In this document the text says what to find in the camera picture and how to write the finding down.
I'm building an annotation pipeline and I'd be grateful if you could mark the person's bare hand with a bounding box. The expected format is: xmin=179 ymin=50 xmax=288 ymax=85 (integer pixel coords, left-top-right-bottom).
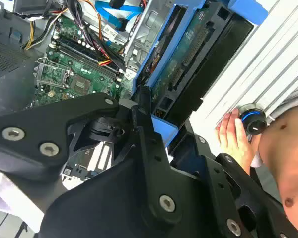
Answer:
xmin=215 ymin=108 xmax=254 ymax=175

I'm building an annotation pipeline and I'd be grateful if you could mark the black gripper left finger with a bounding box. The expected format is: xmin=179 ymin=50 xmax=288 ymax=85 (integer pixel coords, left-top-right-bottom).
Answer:
xmin=0 ymin=85 xmax=198 ymax=226

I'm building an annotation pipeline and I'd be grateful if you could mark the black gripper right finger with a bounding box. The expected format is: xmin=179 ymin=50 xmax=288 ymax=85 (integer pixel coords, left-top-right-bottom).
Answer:
xmin=169 ymin=119 xmax=298 ymax=238

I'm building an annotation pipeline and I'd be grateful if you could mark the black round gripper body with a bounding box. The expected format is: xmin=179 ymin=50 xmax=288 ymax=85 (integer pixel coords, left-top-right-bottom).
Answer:
xmin=37 ymin=109 xmax=189 ymax=238

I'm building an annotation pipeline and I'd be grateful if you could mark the round black blue-ringed tool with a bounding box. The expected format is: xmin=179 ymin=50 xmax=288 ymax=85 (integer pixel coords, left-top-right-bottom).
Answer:
xmin=237 ymin=103 xmax=268 ymax=136

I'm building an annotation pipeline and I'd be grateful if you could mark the hard disk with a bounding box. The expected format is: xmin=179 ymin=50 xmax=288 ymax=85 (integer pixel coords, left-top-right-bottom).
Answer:
xmin=132 ymin=0 xmax=269 ymax=149

